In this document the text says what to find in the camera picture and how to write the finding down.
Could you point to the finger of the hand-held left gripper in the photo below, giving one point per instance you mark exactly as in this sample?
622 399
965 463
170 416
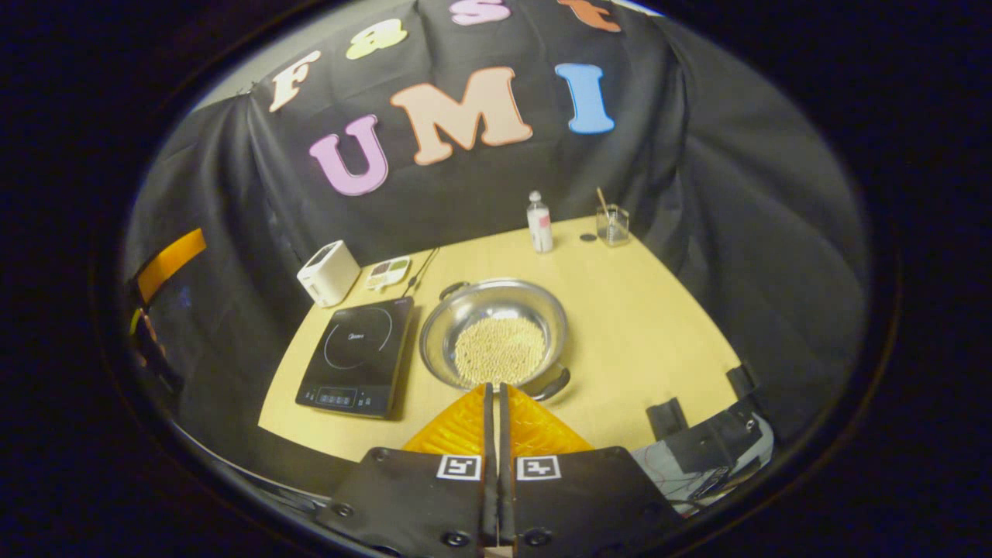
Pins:
170 262

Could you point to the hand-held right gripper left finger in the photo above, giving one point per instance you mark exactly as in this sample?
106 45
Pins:
422 496

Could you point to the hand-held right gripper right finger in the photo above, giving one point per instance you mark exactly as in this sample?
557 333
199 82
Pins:
581 496

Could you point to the black induction cooktop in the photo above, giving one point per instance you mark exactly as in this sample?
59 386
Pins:
356 356

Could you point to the pile of yellow soybeans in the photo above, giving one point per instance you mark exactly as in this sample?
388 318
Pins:
500 349

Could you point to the black table clamp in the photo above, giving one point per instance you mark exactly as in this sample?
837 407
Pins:
666 418
742 380

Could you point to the white box appliance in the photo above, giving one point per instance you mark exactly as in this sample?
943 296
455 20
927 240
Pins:
328 273

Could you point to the white divided dish of beans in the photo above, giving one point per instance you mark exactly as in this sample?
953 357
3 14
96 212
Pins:
387 273

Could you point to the clear plastic bottle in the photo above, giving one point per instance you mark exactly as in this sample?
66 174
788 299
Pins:
540 229

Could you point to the wooden stick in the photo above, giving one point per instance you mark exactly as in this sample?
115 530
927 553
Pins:
603 200

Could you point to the black backdrop cloth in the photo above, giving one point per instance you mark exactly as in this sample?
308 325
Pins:
736 232

